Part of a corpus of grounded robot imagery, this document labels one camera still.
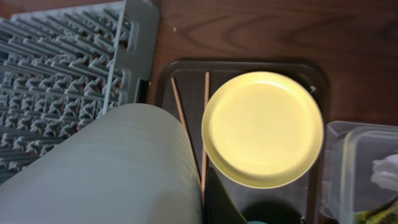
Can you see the grey dish rack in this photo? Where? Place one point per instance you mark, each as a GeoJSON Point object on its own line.
{"type": "Point", "coordinates": [62, 69]}

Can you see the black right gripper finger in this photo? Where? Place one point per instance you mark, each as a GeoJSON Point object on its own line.
{"type": "Point", "coordinates": [218, 206]}

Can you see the wooden chopstick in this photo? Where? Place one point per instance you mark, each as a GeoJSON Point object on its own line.
{"type": "Point", "coordinates": [183, 121]}
{"type": "Point", "coordinates": [204, 163]}

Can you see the right wooden chopstick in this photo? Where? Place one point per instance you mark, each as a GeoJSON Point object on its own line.
{"type": "Point", "coordinates": [204, 163]}

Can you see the white paper napkin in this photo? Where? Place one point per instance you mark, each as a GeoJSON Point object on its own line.
{"type": "Point", "coordinates": [385, 172]}

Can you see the light blue bowl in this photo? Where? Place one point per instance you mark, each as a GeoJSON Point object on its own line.
{"type": "Point", "coordinates": [256, 222]}

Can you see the clear plastic bin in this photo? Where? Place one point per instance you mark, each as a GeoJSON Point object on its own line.
{"type": "Point", "coordinates": [350, 149]}

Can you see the yellow plastic plate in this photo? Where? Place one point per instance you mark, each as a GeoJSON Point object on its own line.
{"type": "Point", "coordinates": [264, 130]}

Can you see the left wooden chopstick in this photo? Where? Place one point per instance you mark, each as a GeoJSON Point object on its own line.
{"type": "Point", "coordinates": [183, 121]}

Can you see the white plastic cup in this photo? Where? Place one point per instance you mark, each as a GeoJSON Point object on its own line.
{"type": "Point", "coordinates": [132, 165]}

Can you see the green yellow snack wrapper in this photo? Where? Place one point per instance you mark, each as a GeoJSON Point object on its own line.
{"type": "Point", "coordinates": [385, 214]}

